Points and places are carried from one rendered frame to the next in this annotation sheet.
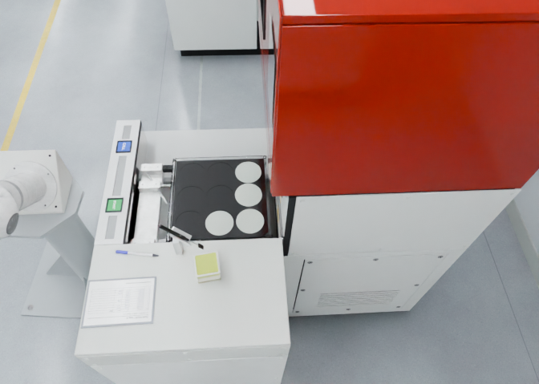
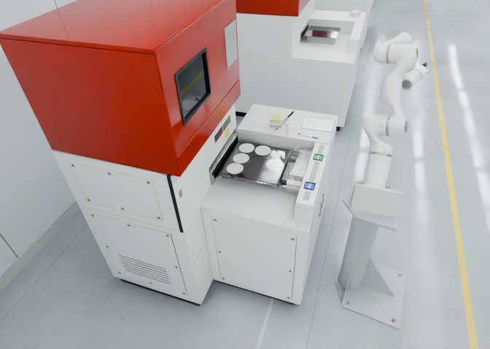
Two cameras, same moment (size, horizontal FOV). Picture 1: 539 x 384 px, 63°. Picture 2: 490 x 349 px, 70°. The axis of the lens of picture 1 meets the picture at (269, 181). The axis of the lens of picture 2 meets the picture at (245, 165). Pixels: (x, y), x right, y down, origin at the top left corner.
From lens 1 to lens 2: 256 cm
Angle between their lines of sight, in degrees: 82
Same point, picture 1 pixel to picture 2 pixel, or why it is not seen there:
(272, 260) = (246, 122)
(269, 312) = (256, 111)
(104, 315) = (324, 122)
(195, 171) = (266, 175)
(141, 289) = (308, 125)
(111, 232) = (320, 148)
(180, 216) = (282, 157)
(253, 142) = (218, 200)
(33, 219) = not seen: hidden behind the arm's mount
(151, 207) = (297, 168)
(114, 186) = (318, 167)
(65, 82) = not seen: outside the picture
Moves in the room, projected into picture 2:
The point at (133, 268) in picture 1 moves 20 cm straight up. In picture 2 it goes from (310, 132) to (313, 106)
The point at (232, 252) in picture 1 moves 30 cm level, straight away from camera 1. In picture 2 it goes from (262, 128) to (251, 155)
